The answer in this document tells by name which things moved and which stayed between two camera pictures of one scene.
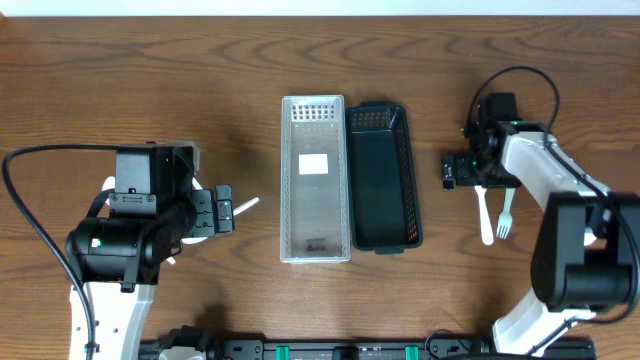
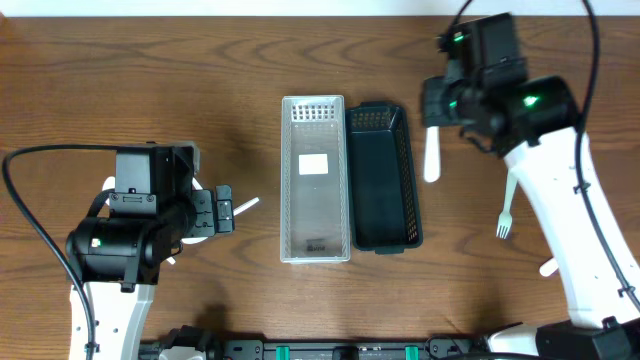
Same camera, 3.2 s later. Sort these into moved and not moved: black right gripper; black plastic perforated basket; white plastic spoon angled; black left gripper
Moved: black right gripper
Not moved: white plastic spoon angled; black left gripper; black plastic perforated basket
